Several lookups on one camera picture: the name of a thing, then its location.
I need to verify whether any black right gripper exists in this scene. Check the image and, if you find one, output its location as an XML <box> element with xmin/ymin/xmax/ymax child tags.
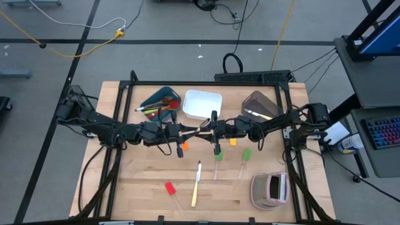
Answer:
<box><xmin>197</xmin><ymin>110</ymin><xmax>236</xmax><ymax>156</ymax></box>

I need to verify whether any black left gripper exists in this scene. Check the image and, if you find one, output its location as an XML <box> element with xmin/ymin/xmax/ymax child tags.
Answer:
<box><xmin>162</xmin><ymin>111</ymin><xmax>201</xmax><ymax>159</ymax></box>

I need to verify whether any orange spatula with clear handle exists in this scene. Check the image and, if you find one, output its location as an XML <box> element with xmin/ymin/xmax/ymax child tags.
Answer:
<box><xmin>180</xmin><ymin>141</ymin><xmax>191</xmax><ymax>179</ymax></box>

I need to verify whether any green spatula with clear handle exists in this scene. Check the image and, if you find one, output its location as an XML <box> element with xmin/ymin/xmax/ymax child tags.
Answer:
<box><xmin>213</xmin><ymin>149</ymin><xmax>224</xmax><ymax>181</ymax></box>
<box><xmin>237</xmin><ymin>147</ymin><xmax>253</xmax><ymax>181</ymax></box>

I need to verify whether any dark wooden spoon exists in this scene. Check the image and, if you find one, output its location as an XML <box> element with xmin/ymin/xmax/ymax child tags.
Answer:
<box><xmin>134</xmin><ymin>96</ymin><xmax>175</xmax><ymax>113</ymax></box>

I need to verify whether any lime green spoon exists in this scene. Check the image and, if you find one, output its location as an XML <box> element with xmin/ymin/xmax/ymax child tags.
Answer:
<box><xmin>142</xmin><ymin>107</ymin><xmax>171</xmax><ymax>115</ymax></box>

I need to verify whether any white plastic bin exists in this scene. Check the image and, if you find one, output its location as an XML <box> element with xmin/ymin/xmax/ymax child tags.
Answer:
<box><xmin>182</xmin><ymin>89</ymin><xmax>223</xmax><ymax>121</ymax></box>

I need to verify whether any red spoon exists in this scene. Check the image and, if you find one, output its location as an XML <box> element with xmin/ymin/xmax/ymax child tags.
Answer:
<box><xmin>146</xmin><ymin>100</ymin><xmax>181</xmax><ymax>119</ymax></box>

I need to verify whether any teal plastic bin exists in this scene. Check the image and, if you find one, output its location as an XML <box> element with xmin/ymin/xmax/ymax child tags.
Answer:
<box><xmin>139</xmin><ymin>86</ymin><xmax>182</xmax><ymax>123</ymax></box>

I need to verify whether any grey translucent plastic bin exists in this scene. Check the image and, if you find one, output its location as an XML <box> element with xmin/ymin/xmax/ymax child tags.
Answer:
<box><xmin>241</xmin><ymin>90</ymin><xmax>284</xmax><ymax>123</ymax></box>

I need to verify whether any black perforated computer case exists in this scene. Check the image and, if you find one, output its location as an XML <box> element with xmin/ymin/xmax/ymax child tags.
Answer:
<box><xmin>214</xmin><ymin>69</ymin><xmax>292</xmax><ymax>84</ymax></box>

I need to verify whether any pink mesh utensil holder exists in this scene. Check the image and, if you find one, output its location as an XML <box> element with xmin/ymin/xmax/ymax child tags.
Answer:
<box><xmin>249</xmin><ymin>171</ymin><xmax>291</xmax><ymax>211</ymax></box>

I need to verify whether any white paper sheet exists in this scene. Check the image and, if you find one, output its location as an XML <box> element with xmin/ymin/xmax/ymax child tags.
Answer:
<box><xmin>323</xmin><ymin>121</ymin><xmax>351</xmax><ymax>146</ymax></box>

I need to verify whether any white bottle with label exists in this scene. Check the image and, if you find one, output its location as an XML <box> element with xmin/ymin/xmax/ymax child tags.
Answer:
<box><xmin>337</xmin><ymin>133</ymin><xmax>365</xmax><ymax>154</ymax></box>

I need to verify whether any grey office desk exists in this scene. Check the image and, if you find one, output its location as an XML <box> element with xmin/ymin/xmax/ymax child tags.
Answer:
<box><xmin>349</xmin><ymin>107</ymin><xmax>400</xmax><ymax>179</ymax></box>
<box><xmin>333</xmin><ymin>36</ymin><xmax>400</xmax><ymax>109</ymax></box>

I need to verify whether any backlit rainbow keyboard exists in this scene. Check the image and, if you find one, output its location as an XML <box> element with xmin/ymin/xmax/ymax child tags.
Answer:
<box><xmin>361</xmin><ymin>116</ymin><xmax>400</xmax><ymax>151</ymax></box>

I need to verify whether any monitor with blue screen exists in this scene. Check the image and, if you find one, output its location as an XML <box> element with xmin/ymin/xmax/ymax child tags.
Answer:
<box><xmin>343</xmin><ymin>0</ymin><xmax>400</xmax><ymax>62</ymax></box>

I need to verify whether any red spatula with clear handle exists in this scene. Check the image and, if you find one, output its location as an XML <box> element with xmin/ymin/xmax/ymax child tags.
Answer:
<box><xmin>164</xmin><ymin>181</ymin><xmax>186</xmax><ymax>217</ymax></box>

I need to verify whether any black coiled floor cable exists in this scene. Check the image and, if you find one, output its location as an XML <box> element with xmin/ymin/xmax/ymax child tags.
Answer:
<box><xmin>222</xmin><ymin>0</ymin><xmax>249</xmax><ymax>73</ymax></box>

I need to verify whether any yellow cable with plug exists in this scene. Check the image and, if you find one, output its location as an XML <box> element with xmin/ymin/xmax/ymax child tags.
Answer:
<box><xmin>0</xmin><ymin>11</ymin><xmax>125</xmax><ymax>59</ymax></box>

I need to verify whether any yellow floor cable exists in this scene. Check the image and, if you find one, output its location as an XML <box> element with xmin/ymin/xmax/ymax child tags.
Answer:
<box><xmin>270</xmin><ymin>0</ymin><xmax>296</xmax><ymax>71</ymax></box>

